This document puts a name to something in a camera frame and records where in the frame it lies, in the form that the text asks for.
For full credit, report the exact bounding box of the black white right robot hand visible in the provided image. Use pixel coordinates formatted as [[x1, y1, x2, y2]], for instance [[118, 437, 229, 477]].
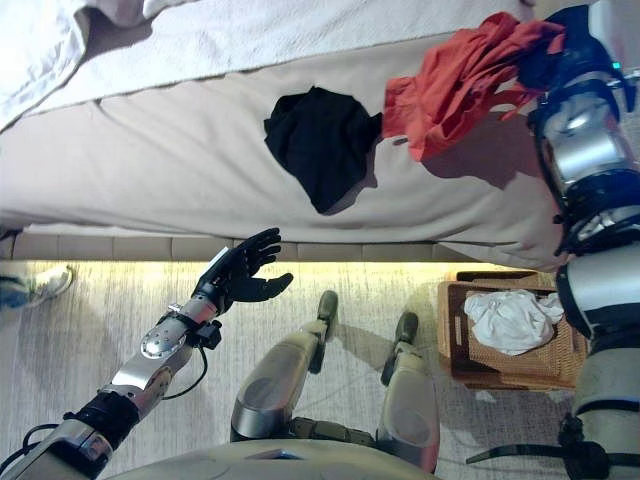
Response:
[[517, 0, 622, 95]]

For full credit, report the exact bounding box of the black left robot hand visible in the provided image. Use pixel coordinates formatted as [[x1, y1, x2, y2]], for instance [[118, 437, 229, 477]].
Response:
[[193, 227, 296, 307]]

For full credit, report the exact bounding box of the red garment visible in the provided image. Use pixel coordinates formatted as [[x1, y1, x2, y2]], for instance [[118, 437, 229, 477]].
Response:
[[383, 12, 569, 163]]

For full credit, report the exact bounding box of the black garment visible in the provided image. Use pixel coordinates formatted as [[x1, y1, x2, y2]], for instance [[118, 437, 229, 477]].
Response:
[[263, 85, 384, 216]]

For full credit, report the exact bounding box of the white garment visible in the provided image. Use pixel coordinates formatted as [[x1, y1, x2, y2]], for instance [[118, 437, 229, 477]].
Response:
[[462, 288, 566, 358]]

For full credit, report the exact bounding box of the beige upholstered bed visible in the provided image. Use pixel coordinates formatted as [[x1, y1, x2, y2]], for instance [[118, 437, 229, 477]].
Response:
[[0, 0, 576, 274]]

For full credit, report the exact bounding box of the beige bed blanket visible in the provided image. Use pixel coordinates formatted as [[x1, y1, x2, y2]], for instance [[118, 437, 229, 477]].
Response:
[[0, 47, 576, 274]]

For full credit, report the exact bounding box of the brown wicker basket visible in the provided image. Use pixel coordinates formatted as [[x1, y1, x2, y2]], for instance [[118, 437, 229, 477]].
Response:
[[437, 269, 592, 391]]

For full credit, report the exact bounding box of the grey rug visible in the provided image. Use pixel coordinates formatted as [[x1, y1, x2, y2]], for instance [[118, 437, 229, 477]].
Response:
[[0, 259, 640, 480]]

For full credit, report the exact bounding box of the beige robot torso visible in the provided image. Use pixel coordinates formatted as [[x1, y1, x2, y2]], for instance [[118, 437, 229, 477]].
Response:
[[107, 438, 441, 480]]

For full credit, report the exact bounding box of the white sneaker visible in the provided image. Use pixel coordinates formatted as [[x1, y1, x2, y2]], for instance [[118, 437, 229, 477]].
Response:
[[24, 264, 77, 309]]

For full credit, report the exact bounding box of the right robot leg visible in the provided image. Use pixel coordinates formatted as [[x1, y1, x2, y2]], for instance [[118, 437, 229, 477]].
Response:
[[374, 311, 442, 474]]

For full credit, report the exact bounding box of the white textured coverlet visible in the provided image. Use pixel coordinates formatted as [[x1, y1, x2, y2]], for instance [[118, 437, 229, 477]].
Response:
[[0, 0, 536, 134]]

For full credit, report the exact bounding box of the white duvet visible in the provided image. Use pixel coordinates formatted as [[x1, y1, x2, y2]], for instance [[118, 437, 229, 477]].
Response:
[[0, 0, 156, 132]]

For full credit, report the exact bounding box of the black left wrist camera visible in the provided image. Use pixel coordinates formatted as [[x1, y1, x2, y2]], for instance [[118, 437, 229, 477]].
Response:
[[196, 321, 224, 350]]

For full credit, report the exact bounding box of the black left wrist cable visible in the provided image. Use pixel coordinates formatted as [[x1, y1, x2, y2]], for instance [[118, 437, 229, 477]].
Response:
[[162, 343, 211, 401]]

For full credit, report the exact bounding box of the black strap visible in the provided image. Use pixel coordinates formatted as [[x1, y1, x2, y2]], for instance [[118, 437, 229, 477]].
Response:
[[464, 438, 567, 466]]

